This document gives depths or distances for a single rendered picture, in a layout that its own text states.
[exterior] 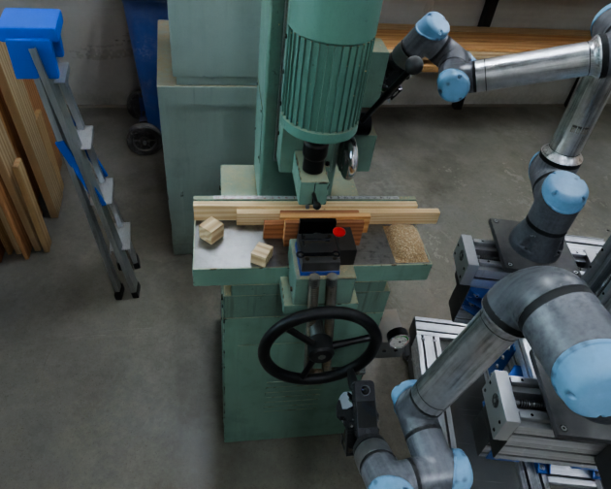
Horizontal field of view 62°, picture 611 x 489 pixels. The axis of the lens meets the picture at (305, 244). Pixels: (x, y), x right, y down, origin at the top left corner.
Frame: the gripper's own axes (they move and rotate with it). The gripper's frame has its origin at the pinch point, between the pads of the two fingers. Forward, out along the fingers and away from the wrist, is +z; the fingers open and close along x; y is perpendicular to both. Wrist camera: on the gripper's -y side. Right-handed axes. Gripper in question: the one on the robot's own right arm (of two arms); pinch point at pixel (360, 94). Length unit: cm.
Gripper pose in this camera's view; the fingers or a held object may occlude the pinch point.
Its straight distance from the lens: 165.4
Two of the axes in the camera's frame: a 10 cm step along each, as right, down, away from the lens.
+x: 8.6, -0.4, 5.0
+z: -4.6, 3.3, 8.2
